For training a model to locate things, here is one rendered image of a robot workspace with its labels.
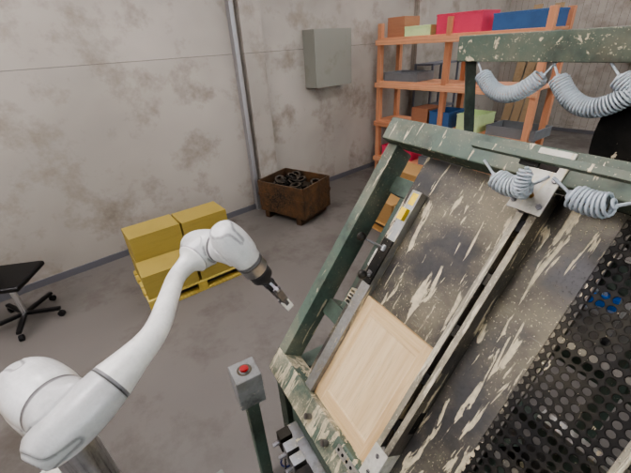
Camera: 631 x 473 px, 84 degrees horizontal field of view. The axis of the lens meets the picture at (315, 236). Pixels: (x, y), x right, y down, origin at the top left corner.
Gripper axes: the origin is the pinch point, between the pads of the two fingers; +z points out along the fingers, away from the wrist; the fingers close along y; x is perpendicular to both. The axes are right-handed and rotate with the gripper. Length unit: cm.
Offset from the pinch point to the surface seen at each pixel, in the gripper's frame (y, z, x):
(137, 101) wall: 364, -25, -69
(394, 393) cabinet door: -37.4, 32.9, -2.7
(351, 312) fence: -6.0, 26.5, -16.6
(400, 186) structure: 4, 7, -72
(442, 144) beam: -18, -14, -78
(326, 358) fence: -3.5, 37.2, 3.5
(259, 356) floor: 113, 133, 31
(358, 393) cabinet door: -23.5, 38.9, 5.4
